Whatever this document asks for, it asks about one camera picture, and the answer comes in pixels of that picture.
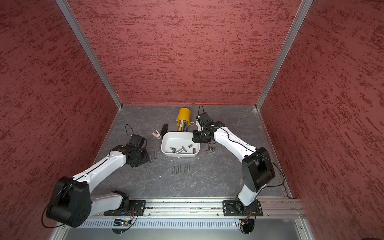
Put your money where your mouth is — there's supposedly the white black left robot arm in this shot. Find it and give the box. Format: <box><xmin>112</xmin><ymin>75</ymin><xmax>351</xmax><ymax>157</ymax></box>
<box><xmin>42</xmin><ymin>145</ymin><xmax>150</xmax><ymax>228</ymax></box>

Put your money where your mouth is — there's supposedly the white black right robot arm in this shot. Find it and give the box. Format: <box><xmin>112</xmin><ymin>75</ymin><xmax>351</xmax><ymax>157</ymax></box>
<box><xmin>193</xmin><ymin>121</ymin><xmax>276</xmax><ymax>212</ymax></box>

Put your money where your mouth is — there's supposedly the white plastic storage box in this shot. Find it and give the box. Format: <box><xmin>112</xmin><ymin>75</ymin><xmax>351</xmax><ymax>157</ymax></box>
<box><xmin>161</xmin><ymin>132</ymin><xmax>201</xmax><ymax>158</ymax></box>

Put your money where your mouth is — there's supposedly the bundle of coloured pencils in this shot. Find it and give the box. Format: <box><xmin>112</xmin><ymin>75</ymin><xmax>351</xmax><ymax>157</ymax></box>
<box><xmin>179</xmin><ymin>120</ymin><xmax>188</xmax><ymax>132</ymax></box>

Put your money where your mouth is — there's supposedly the yellow pen holder bucket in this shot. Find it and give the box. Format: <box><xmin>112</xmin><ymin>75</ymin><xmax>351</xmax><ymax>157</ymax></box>
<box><xmin>176</xmin><ymin>108</ymin><xmax>195</xmax><ymax>127</ymax></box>

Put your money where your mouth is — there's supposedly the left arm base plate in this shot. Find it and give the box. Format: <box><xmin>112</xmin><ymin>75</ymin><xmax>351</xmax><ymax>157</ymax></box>
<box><xmin>104</xmin><ymin>200</ymin><xmax>147</xmax><ymax>217</ymax></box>

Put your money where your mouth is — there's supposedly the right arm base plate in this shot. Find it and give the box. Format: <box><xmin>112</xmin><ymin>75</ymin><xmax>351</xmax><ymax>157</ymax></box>
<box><xmin>222</xmin><ymin>200</ymin><xmax>264</xmax><ymax>217</ymax></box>

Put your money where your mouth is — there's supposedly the aluminium corner post left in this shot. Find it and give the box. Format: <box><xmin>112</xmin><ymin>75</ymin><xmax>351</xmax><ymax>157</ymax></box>
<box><xmin>56</xmin><ymin>0</ymin><xmax>123</xmax><ymax>111</ymax></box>

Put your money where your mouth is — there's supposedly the aluminium corner post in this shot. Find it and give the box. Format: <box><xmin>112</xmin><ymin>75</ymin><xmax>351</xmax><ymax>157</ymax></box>
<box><xmin>256</xmin><ymin>0</ymin><xmax>313</xmax><ymax>111</ymax></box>
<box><xmin>56</xmin><ymin>0</ymin><xmax>123</xmax><ymax>111</ymax></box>

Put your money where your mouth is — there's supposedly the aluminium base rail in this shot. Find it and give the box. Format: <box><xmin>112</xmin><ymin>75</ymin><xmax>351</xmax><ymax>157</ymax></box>
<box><xmin>86</xmin><ymin>197</ymin><xmax>305</xmax><ymax>219</ymax></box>

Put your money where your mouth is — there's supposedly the aluminium corner post right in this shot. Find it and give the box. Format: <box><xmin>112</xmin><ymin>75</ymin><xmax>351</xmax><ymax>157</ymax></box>
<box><xmin>256</xmin><ymin>0</ymin><xmax>313</xmax><ymax>111</ymax></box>

